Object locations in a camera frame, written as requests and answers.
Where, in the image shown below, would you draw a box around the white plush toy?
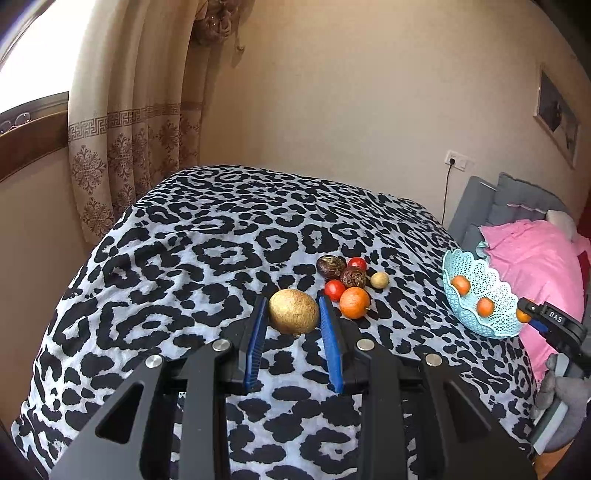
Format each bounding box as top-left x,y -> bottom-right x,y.
546,210 -> 578,241

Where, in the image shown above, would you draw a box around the wooden window sill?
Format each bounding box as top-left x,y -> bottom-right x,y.
0,92 -> 70,169

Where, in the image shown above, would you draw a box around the black and white leopard blanket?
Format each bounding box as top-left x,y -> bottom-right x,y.
10,165 -> 539,478

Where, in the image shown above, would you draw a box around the light blue lattice basket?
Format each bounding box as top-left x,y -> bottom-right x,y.
442,248 -> 525,340

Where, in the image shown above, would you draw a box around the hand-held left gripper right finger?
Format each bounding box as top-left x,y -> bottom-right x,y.
318,295 -> 539,480

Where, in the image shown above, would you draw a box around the white wall outlet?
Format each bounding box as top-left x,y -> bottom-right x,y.
444,150 -> 475,172

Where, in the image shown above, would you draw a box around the eyeglasses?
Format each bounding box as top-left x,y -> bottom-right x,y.
0,111 -> 33,136

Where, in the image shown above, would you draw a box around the framed wall picture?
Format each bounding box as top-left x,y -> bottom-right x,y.
533,65 -> 580,169

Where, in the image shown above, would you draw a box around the large orange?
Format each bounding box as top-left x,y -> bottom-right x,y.
339,287 -> 371,319

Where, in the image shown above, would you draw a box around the large golden-brown fruit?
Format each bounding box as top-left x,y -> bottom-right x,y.
269,289 -> 319,335

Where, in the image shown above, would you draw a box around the grey bed frame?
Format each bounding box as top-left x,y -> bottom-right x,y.
530,401 -> 580,460

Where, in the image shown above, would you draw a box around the pink blanket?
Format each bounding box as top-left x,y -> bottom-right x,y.
479,220 -> 591,384

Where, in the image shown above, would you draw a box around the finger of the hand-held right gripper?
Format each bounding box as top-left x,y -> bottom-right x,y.
529,298 -> 555,334

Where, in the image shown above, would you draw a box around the beige patterned curtain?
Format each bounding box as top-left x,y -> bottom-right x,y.
68,0 -> 245,245

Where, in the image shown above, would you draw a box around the dark brown passion fruit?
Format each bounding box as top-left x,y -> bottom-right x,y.
317,255 -> 347,280
341,267 -> 368,289

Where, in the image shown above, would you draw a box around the grey padded headboard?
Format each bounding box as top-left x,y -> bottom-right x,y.
450,173 -> 571,250

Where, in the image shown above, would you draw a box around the power cable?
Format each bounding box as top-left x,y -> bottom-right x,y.
442,161 -> 454,228

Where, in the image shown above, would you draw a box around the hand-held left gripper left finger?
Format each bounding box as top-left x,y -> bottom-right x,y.
48,295 -> 269,480

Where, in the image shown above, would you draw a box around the grey plush toy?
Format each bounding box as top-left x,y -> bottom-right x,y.
536,353 -> 588,439

